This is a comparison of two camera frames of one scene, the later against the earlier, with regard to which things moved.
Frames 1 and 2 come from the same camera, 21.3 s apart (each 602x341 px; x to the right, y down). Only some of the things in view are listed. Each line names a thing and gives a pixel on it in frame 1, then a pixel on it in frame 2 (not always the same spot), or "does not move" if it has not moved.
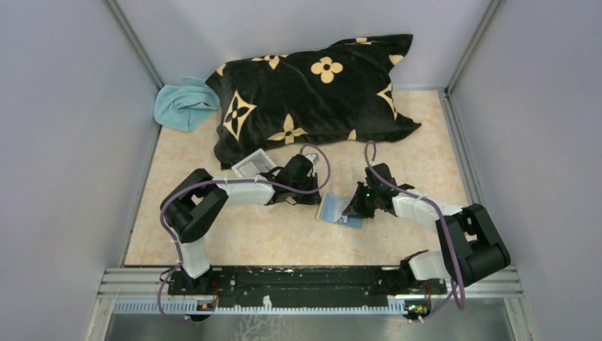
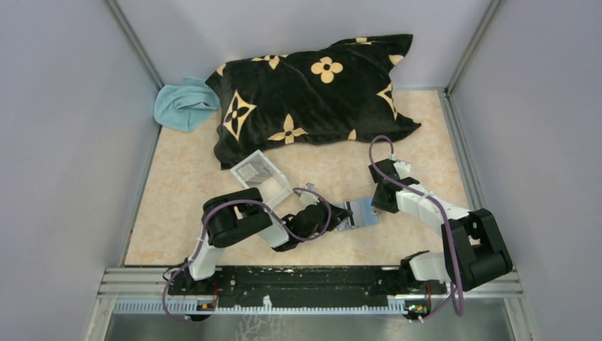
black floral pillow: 338,92 does not move
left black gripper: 312,182 -> 338,215
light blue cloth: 187,107 does not move
